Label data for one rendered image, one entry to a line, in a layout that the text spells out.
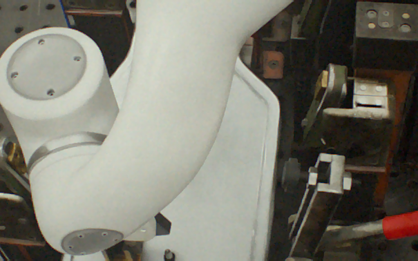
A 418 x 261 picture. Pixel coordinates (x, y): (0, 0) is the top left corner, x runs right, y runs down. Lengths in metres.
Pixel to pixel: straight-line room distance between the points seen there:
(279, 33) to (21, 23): 0.45
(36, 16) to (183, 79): 0.98
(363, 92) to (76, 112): 0.40
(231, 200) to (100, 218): 0.36
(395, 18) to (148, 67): 0.42
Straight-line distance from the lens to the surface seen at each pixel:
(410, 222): 0.79
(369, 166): 1.02
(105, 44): 1.28
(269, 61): 1.41
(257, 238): 0.93
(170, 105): 0.58
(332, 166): 0.72
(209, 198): 0.95
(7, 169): 0.90
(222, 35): 0.58
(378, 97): 0.94
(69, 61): 0.64
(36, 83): 0.64
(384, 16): 0.94
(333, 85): 0.90
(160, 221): 0.84
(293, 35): 1.08
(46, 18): 1.53
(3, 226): 1.03
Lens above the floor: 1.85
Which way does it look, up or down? 58 degrees down
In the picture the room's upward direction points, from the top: 8 degrees counter-clockwise
